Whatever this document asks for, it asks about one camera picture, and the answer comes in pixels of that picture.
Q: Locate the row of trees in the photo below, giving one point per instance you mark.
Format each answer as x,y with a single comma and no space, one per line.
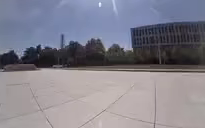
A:
93,53

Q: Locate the pale concrete slab plaza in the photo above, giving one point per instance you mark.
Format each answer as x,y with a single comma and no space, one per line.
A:
90,86

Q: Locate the vehicle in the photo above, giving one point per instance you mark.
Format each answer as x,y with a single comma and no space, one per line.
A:
57,66

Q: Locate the tall grey tower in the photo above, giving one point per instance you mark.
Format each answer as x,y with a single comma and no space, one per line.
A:
62,40

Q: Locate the long grey glass-fronted building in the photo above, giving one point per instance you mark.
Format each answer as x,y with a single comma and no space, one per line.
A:
170,35

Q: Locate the low stone border wall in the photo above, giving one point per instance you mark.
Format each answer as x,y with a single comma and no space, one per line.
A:
150,68

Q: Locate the low brown planter wall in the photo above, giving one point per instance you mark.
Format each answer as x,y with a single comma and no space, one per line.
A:
20,67

